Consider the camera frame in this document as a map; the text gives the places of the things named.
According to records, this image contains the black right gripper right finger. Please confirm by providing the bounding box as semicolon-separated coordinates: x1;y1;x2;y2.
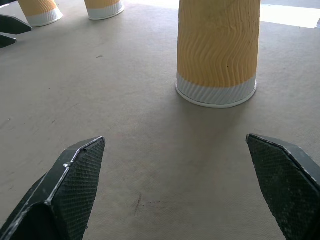
245;133;320;240

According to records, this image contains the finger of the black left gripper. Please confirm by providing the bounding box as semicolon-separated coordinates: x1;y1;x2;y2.
0;33;18;50
0;14;33;36

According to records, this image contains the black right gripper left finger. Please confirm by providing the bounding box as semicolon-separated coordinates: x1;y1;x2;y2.
0;135;106;240

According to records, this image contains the yellow rippled paper cup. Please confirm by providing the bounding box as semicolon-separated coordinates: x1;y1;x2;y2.
83;0;125;21
18;0;64;28
175;0;261;109

